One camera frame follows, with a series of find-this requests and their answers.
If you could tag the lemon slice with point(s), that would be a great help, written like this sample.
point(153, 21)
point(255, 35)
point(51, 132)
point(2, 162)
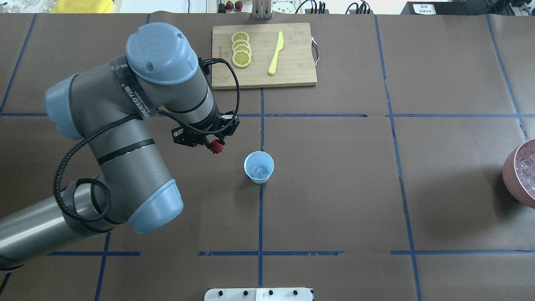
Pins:
point(242, 51)
point(241, 61)
point(239, 42)
point(238, 36)

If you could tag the aluminium frame post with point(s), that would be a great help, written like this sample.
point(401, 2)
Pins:
point(262, 9)

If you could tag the red strawberry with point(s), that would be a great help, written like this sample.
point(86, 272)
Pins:
point(216, 149)

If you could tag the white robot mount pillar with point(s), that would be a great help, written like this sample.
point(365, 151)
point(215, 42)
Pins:
point(260, 294)

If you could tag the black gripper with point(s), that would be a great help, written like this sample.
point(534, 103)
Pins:
point(203, 135)

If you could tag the pink bowl of ice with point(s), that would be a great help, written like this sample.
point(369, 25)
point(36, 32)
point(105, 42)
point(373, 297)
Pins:
point(518, 173)

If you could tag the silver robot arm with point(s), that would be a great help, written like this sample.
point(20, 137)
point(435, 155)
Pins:
point(115, 174)

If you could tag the yellow cloth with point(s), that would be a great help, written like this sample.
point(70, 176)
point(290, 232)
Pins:
point(83, 6)

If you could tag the light blue plastic cup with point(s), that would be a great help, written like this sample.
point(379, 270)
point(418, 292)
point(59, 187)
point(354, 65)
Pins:
point(259, 166)

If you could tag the yellow plastic knife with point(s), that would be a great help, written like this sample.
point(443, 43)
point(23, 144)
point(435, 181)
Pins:
point(278, 48)

